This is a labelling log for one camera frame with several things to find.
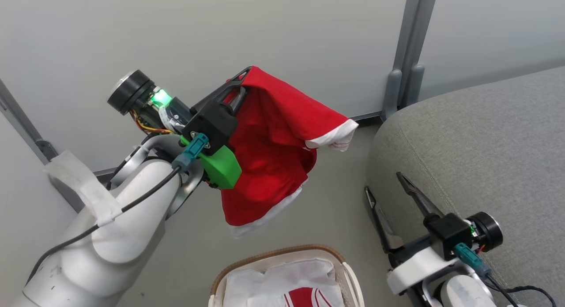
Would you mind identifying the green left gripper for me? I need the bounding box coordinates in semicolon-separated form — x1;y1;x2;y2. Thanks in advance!
180;67;252;190

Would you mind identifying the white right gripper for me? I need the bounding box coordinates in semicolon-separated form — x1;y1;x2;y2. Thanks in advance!
364;172;460;295

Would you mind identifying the red garment with white trim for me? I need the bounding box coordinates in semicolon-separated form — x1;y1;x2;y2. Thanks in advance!
219;66;359;238

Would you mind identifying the cream laundry basket, woven rim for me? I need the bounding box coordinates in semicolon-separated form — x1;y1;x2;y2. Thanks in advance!
208;244;365;307

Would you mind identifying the grey fabric sofa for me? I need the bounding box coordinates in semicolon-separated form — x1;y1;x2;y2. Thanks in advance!
365;67;565;307

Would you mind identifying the white garment with red print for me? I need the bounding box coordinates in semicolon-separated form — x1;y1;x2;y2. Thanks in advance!
223;258;346;307

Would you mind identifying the white tape strip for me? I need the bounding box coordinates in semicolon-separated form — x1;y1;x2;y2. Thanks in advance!
43;150;123;227

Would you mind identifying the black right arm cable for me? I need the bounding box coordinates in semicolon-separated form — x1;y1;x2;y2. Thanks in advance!
454;242;557;307

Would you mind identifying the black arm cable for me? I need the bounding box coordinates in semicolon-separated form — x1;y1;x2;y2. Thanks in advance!
454;242;557;307
26;133;209;286

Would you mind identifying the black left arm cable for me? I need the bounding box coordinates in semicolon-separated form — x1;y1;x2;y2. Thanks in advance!
26;133;209;286

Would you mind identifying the grey partition post with foot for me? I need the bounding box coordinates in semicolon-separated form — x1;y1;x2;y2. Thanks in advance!
382;0;438;121

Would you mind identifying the grey slanted partition post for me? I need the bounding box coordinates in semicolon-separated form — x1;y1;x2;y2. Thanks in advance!
0;80;87;213

